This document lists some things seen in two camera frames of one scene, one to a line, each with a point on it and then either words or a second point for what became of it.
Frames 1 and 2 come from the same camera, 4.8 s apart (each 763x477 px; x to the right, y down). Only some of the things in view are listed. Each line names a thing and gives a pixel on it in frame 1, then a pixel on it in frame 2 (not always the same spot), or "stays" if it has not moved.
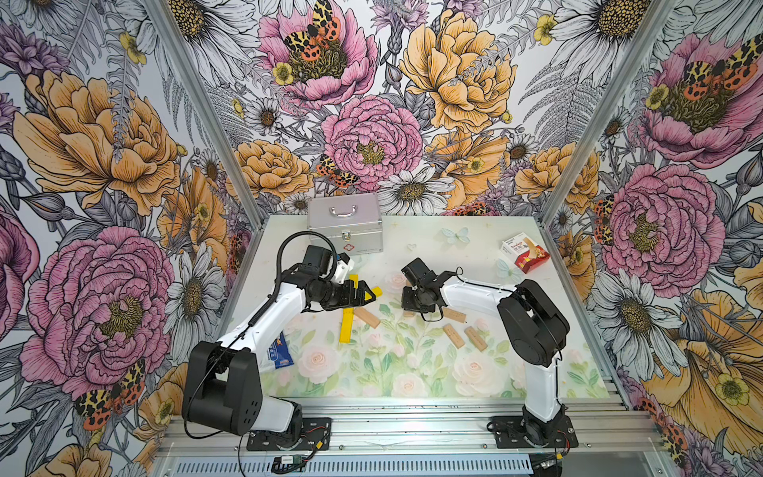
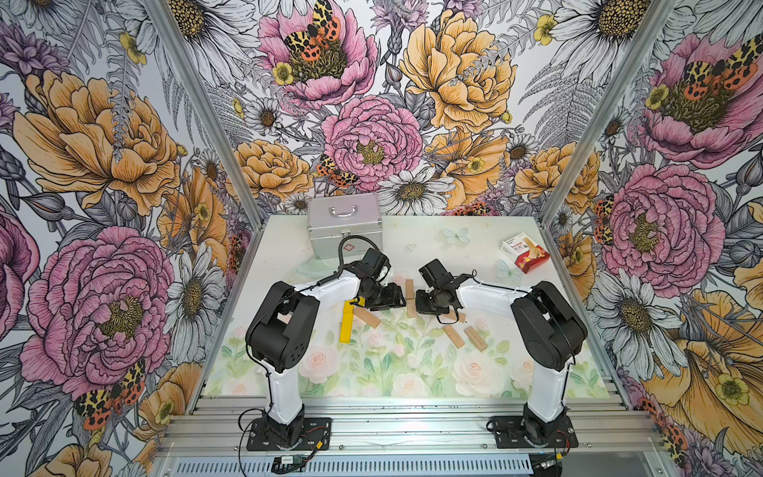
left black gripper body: (333, 294) → (381, 297)
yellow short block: (346, 333) stays
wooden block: (368, 317) stays
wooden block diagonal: (454, 337) stays
